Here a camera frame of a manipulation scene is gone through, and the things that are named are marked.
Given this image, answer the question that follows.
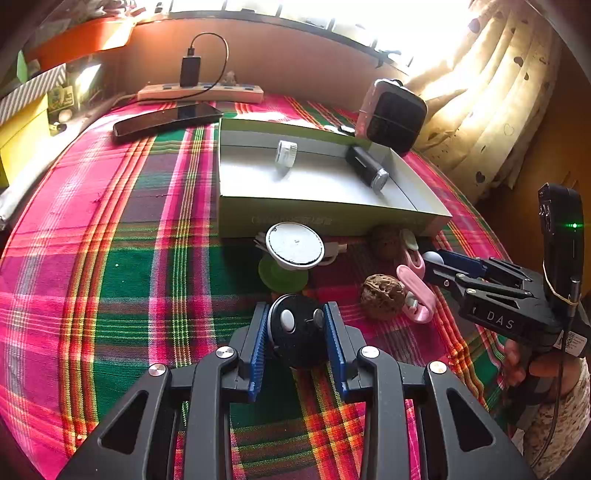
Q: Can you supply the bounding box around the pink clip with green pad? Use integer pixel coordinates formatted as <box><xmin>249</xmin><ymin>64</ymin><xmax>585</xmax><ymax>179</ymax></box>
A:
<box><xmin>400</xmin><ymin>229</ymin><xmax>426</xmax><ymax>279</ymax></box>

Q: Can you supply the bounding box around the pink earphone case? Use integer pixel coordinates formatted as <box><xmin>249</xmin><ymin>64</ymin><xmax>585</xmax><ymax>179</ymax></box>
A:
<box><xmin>396</xmin><ymin>265</ymin><xmax>436</xmax><ymax>324</ymax></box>

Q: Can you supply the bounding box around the brown walnut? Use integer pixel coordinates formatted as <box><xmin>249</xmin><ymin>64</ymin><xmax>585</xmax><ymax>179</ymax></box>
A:
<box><xmin>369</xmin><ymin>225</ymin><xmax>402</xmax><ymax>262</ymax></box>
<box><xmin>360</xmin><ymin>274</ymin><xmax>407</xmax><ymax>321</ymax></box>

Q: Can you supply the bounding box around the white usb cable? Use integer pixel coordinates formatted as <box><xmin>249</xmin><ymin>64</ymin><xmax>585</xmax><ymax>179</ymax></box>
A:
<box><xmin>253</xmin><ymin>232</ymin><xmax>349</xmax><ymax>268</ymax></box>

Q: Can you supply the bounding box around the black disc with magnets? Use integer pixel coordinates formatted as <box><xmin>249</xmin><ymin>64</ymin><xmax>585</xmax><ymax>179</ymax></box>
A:
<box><xmin>266</xmin><ymin>294</ymin><xmax>328</xmax><ymax>370</ymax></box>

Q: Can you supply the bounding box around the white green spool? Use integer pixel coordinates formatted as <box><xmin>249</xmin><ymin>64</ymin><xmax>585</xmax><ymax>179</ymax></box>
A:
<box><xmin>254</xmin><ymin>222</ymin><xmax>325</xmax><ymax>294</ymax></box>

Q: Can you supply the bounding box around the white ball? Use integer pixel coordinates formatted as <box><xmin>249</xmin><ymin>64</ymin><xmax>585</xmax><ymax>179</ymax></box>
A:
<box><xmin>423</xmin><ymin>251</ymin><xmax>445</xmax><ymax>265</ymax></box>

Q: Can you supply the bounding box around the person's right hand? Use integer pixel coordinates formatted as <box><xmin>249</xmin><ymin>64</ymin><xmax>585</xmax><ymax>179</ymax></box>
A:
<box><xmin>503</xmin><ymin>339</ymin><xmax>583</xmax><ymax>399</ymax></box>

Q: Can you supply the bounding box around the cream heart curtain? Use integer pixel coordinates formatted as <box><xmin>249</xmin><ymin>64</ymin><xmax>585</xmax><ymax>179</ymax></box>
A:
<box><xmin>407</xmin><ymin>1</ymin><xmax>561</xmax><ymax>203</ymax></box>

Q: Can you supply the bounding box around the pink black mini heater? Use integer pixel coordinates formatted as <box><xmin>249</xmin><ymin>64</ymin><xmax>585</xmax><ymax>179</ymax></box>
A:
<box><xmin>355</xmin><ymin>79</ymin><xmax>428</xmax><ymax>157</ymax></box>

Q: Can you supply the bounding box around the plaid tablecloth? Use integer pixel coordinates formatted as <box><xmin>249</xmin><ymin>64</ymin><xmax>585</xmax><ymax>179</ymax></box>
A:
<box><xmin>1</xmin><ymin>105</ymin><xmax>508</xmax><ymax>479</ymax></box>

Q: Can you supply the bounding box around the small black heater plug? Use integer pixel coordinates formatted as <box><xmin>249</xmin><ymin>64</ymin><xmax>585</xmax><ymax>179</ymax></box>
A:
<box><xmin>339</xmin><ymin>125</ymin><xmax>356</xmax><ymax>136</ymax></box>

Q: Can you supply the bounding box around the green shallow cardboard box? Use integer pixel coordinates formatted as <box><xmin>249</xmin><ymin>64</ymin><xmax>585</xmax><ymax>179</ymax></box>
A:
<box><xmin>217</xmin><ymin>118</ymin><xmax>452</xmax><ymax>238</ymax></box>

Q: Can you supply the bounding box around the white power strip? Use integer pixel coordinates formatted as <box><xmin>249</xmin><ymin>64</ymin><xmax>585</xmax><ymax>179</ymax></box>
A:
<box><xmin>136</xmin><ymin>82</ymin><xmax>264</xmax><ymax>104</ymax></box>

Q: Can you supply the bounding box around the white plug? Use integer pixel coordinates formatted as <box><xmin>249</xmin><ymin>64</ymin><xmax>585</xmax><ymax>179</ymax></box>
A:
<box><xmin>222</xmin><ymin>71</ymin><xmax>238</xmax><ymax>86</ymax></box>

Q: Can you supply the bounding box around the black smartphone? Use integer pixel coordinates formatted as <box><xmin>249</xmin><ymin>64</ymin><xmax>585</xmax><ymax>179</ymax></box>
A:
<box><xmin>112</xmin><ymin>103</ymin><xmax>223</xmax><ymax>142</ymax></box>

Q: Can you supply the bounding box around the yellow box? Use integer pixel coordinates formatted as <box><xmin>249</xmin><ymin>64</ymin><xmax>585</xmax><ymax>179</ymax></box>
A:
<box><xmin>0</xmin><ymin>95</ymin><xmax>50</xmax><ymax>189</ymax></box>

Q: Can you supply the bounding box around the black charger adapter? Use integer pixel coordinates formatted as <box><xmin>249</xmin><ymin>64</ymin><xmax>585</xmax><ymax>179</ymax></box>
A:
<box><xmin>179</xmin><ymin>56</ymin><xmax>201</xmax><ymax>88</ymax></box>

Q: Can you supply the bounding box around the striped box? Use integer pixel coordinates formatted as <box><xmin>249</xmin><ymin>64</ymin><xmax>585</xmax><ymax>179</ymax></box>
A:
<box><xmin>0</xmin><ymin>63</ymin><xmax>67</xmax><ymax>125</ymax></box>

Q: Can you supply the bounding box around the dark green box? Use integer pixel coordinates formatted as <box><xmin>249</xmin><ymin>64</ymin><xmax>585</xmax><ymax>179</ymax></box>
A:
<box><xmin>15</xmin><ymin>50</ymin><xmax>28</xmax><ymax>84</ymax></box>

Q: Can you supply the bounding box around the orange planter tray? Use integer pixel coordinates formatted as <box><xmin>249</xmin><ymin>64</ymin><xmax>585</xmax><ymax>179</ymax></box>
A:
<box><xmin>24</xmin><ymin>17</ymin><xmax>135</xmax><ymax>71</ymax></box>

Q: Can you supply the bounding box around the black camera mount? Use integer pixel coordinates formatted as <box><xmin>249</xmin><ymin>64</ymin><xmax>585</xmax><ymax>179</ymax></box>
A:
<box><xmin>537</xmin><ymin>182</ymin><xmax>587</xmax><ymax>319</ymax></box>

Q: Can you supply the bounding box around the black charger cable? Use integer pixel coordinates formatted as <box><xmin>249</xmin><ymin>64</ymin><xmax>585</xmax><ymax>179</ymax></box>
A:
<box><xmin>151</xmin><ymin>32</ymin><xmax>230</xmax><ymax>102</ymax></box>

